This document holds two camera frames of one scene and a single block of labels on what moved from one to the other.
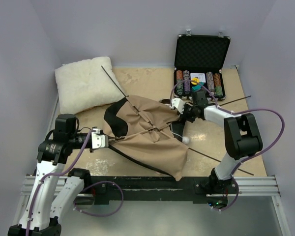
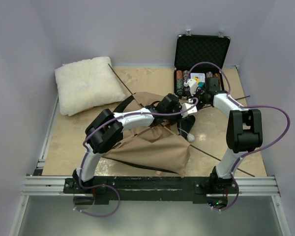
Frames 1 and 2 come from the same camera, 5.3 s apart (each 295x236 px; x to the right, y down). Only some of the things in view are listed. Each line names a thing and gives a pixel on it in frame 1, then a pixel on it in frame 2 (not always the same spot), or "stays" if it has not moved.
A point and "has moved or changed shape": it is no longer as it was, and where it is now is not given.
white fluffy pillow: x=84 y=84 stays
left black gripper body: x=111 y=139 to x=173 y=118
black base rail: x=162 y=188 stays
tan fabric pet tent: x=139 y=127 has moved or changed shape
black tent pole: x=167 y=123 to x=124 y=102
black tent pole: x=241 y=169 to x=130 y=90
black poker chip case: x=199 y=59 stays
